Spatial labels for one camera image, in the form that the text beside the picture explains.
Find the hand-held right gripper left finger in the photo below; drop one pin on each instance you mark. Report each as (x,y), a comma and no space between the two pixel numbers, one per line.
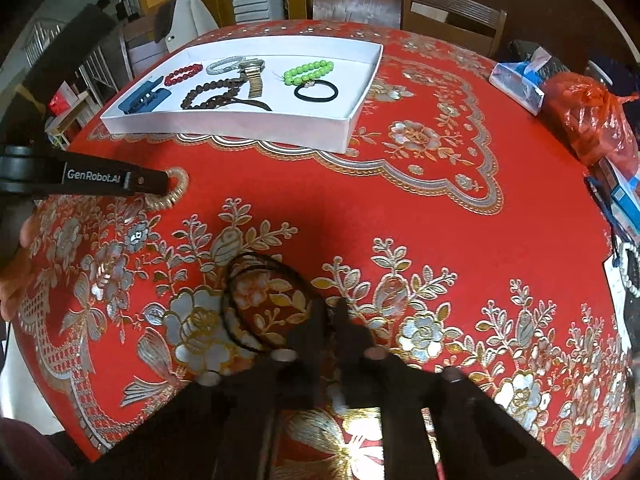
(315,320)

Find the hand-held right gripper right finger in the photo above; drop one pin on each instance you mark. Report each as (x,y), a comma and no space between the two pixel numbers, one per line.
(345,325)

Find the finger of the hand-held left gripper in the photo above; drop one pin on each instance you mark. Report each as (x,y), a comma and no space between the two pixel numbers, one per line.
(150,182)

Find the silver metal wristwatch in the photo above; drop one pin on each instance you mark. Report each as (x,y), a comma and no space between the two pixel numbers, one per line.
(255,85)

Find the white shallow tray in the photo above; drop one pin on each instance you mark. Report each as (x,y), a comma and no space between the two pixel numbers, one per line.
(280,110)

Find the person's left hand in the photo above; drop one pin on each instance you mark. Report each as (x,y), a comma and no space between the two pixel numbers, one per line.
(22,275)

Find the red paper bag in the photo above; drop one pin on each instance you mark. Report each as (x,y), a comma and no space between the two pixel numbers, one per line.
(60,100)

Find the blue hair claw clip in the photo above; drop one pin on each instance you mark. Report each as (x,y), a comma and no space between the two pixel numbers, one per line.
(142,97)

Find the red floral tablecloth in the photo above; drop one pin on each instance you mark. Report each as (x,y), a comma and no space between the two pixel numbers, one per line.
(425,220)

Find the chair with white cloth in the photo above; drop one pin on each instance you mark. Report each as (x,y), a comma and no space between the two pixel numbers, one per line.
(187,15)

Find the wooden chair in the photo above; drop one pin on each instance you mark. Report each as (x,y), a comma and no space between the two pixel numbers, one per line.
(355,2)
(450,15)

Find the blue white tissue packet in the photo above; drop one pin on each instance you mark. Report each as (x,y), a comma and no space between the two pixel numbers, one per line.
(515,82)

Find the blue small box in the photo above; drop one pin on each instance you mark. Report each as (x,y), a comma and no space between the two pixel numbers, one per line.
(625,205)

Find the orange plastic bag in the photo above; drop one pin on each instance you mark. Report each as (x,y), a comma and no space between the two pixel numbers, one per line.
(590,115)

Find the dark round wooden table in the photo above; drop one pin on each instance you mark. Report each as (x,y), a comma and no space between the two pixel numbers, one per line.
(550,10)

